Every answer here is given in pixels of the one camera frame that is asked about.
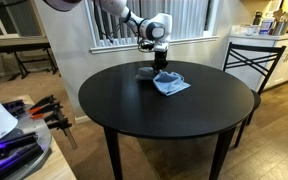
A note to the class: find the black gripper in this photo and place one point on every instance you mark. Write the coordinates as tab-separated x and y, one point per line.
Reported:
160	57

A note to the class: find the blue cloth towel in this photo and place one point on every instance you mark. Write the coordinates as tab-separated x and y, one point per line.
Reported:
169	85

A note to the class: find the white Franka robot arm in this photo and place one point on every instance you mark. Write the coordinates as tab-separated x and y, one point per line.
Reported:
162	21

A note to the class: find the white vertical window blinds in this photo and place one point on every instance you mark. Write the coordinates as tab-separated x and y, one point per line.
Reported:
184	20

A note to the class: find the black metal chair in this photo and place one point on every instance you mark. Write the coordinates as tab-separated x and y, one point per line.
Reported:
255	47

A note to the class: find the white mug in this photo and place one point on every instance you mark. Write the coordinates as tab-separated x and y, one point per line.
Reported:
250	30

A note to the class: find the black table leg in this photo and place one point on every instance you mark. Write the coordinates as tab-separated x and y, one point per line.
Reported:
114	156
220	156

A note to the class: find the black drink bottle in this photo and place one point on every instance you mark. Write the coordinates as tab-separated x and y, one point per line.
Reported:
257	18

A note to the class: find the black bar clamp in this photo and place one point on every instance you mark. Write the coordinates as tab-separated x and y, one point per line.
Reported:
60	124

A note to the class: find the white jug with blue label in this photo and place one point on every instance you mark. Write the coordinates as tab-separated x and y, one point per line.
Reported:
266	26

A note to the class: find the black orange spring clamp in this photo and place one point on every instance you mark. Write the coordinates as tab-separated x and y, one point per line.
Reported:
49	109
43	101

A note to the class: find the white kitchen counter cabinet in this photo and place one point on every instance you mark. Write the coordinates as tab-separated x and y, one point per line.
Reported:
284	63

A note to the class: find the metal utensil holder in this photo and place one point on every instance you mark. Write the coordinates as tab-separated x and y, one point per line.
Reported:
280	29

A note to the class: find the light wooden kitchen utensil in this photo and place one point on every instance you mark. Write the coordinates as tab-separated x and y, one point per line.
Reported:
279	15

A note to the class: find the black keyboard stand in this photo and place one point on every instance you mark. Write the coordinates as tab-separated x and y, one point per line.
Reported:
21	68

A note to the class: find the round silver mounting plate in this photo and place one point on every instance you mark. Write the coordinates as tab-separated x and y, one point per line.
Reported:
34	128

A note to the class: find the white framed side window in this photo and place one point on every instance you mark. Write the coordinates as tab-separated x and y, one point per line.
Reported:
0	34

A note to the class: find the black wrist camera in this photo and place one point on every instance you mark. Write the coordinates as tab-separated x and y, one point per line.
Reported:
145	46

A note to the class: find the white window frame with sill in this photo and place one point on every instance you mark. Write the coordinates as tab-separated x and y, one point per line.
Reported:
190	40

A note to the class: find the black aluminium rail frame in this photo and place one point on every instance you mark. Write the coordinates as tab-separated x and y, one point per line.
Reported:
14	146

